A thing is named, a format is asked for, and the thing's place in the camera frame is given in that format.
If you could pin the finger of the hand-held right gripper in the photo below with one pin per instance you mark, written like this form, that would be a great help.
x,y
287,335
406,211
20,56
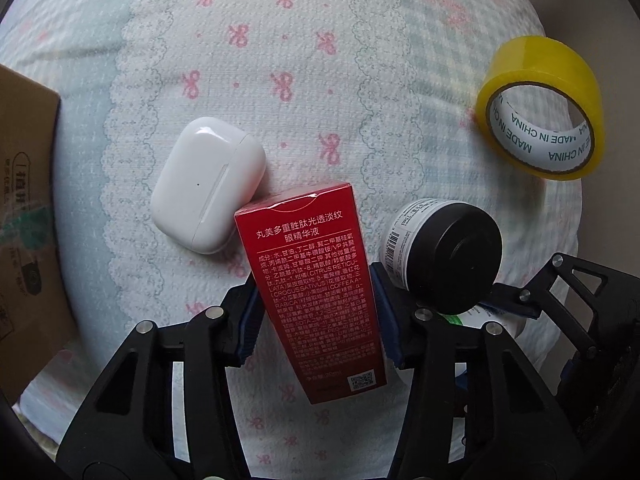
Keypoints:
x,y
515,301

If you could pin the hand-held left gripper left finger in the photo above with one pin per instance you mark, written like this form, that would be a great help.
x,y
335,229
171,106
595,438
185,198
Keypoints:
x,y
248,320

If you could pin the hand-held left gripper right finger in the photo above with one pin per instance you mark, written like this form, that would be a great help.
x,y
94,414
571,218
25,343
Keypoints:
x,y
387,310

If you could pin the white tube with green label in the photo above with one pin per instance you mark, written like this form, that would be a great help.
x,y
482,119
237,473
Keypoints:
x,y
492,319

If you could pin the red cosmetic carton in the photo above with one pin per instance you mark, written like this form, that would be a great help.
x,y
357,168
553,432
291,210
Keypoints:
x,y
312,290

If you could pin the white jar with black lid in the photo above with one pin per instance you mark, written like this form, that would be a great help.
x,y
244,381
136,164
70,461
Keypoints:
x,y
450,255

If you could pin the white earbuds case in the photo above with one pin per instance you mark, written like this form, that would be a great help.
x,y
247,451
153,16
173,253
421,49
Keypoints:
x,y
207,185

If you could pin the yellow tape roll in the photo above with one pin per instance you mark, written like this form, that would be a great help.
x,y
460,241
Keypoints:
x,y
540,110

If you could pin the bow-print bed cover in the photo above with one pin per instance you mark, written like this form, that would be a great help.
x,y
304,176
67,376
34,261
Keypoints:
x,y
320,85

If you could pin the brown cardboard box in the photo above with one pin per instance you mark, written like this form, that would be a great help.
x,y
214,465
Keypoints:
x,y
25,220

